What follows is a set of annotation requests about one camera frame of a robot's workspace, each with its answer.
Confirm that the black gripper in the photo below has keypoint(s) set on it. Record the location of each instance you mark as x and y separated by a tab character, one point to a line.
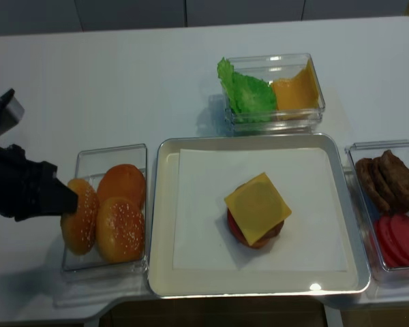
31	189

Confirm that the sesame bun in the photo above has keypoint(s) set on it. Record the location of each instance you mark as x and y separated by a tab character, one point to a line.
78	229
120	230

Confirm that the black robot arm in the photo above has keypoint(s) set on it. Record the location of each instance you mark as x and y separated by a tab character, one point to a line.
31	189

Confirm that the green lettuce leaf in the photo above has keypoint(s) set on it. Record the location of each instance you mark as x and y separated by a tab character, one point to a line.
251	99

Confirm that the clear plastic lettuce cheese container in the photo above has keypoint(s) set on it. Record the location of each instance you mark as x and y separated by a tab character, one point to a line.
270	68

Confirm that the clear plastic bun container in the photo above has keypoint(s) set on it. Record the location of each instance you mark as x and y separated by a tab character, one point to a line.
91	166

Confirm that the plain bottom bun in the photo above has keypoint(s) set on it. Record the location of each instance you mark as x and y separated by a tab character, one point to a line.
125	181

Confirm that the white metal serving tray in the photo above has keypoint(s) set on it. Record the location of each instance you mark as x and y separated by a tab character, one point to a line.
257	207

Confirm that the red tomato slice in stack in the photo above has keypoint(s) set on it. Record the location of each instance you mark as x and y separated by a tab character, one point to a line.
235	230

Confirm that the yellow cheese slice on burger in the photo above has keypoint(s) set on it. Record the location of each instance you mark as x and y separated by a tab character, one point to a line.
255	204

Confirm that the bottom bun of burger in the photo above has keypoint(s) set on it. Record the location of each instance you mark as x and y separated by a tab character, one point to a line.
274	232

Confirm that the white paper sheet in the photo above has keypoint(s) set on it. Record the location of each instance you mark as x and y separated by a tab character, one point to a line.
311	238

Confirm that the yellow cheese slice in container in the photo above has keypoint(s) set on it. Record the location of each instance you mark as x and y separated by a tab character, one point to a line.
297	93

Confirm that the brown patty back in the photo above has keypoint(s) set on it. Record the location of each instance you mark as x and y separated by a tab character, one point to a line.
364	173

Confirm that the clear plastic patty tomato container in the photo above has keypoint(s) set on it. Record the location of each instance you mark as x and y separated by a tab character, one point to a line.
368	213

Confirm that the red tomato slice back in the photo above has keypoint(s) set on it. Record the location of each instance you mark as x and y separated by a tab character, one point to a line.
393	256

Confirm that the brown patty front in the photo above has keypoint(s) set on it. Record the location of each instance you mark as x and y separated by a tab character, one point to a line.
391	178

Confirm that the red tomato slice front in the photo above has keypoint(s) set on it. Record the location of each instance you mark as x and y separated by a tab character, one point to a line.
399	225

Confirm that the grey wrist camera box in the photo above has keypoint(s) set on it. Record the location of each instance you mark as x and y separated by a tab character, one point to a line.
11	111

